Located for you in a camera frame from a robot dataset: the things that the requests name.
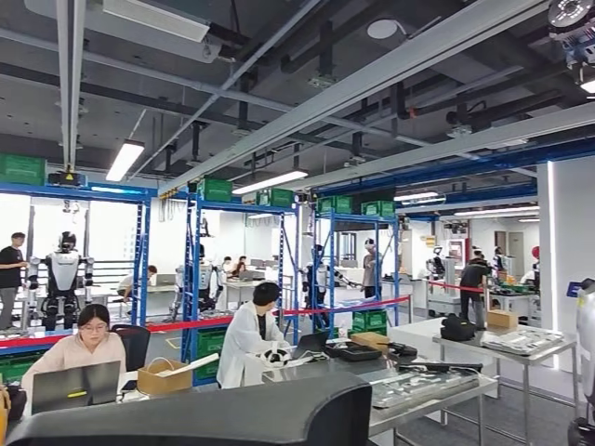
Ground black plastic car trim part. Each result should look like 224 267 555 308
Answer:
5 371 372 446

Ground steel workbench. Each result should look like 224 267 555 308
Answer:
432 329 581 426
263 353 499 446

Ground long black trim part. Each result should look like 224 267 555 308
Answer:
397 361 484 374

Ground green plastic crate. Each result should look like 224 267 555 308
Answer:
256 188 294 209
197 178 233 203
193 329 227 381
352 309 387 334
0 352 45 384
0 153 46 186
362 200 396 217
317 195 354 216

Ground long ceiling light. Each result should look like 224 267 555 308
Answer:
105 139 146 183
233 169 309 196

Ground white black humanoid robot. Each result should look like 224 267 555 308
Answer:
171 245 225 318
25 231 95 332
301 244 363 312

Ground blue steel rack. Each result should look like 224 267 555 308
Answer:
181 193 301 386
0 182 153 355
313 209 401 336

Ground white office desk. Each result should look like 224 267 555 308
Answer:
223 280 267 309

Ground black laptop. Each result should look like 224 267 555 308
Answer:
291 330 331 361

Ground white VR headset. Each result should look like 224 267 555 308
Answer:
259 348 292 371

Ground black plastic tray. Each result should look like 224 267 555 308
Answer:
324 341 383 363

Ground flat cardboard box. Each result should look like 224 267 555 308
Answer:
350 332 392 353

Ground red barrier belt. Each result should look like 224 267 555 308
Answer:
0 295 412 350
427 280 486 295

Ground white table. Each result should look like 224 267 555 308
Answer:
388 317 501 376

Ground white foam strip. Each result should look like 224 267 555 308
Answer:
155 352 220 378

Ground round white ceiling disc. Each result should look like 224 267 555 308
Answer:
367 18 400 41

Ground silver metal sheet parts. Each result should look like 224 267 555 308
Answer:
481 326 566 357
369 369 480 411

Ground black bag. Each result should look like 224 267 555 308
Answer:
440 313 477 343

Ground black office chair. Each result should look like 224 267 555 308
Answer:
110 324 151 374

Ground white ceiling panel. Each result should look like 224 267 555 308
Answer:
102 0 210 43

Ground small cardboard box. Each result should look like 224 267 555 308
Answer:
486 309 519 331

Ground black yellow hoist trolley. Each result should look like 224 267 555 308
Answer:
48 169 88 188

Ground grey laptop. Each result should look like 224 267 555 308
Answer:
31 361 122 414

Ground blue overhead beam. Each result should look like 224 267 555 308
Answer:
311 138 595 198

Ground white robot body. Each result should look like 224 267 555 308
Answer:
568 278 595 446

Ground grey ceiling cable tray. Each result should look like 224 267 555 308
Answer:
158 0 551 198
279 101 595 193

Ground grey hoist rail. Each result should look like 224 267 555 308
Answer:
55 0 87 172

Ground ring light camera device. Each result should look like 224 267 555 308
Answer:
547 0 595 94

